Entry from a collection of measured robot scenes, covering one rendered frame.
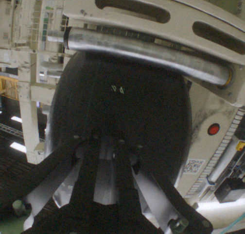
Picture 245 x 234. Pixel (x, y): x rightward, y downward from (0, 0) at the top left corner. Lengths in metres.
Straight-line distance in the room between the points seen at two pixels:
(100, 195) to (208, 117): 0.36
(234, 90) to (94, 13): 0.30
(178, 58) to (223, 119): 0.28
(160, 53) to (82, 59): 0.15
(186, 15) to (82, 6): 0.16
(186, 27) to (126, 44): 0.10
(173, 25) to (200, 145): 0.38
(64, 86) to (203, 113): 0.37
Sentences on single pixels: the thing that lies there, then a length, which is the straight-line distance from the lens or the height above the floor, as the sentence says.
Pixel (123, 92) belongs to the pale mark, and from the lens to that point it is 0.24.
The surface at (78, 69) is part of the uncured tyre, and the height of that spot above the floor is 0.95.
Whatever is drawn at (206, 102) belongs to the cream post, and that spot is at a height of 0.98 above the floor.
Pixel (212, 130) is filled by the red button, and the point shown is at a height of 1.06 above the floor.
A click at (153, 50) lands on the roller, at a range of 0.28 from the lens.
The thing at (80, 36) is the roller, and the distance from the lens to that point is 0.28.
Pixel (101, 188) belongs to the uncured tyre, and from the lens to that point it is 0.27.
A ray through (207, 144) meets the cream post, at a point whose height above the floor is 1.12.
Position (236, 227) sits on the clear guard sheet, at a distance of 0.85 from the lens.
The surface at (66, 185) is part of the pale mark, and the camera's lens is 0.28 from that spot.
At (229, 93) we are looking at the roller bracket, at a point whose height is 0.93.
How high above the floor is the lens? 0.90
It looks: 24 degrees up
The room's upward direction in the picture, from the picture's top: 167 degrees counter-clockwise
